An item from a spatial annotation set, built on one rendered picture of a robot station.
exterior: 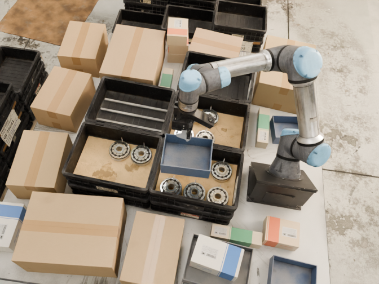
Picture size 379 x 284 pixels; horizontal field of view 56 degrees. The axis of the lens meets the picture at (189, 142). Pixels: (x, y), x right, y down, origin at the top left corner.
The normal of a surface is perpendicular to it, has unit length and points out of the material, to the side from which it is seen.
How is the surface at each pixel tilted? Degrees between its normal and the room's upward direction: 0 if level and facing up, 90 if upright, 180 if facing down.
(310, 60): 46
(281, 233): 0
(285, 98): 90
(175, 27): 0
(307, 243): 0
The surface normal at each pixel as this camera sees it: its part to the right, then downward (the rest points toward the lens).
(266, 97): -0.23, 0.82
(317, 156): 0.46, 0.41
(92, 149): 0.07, -0.52
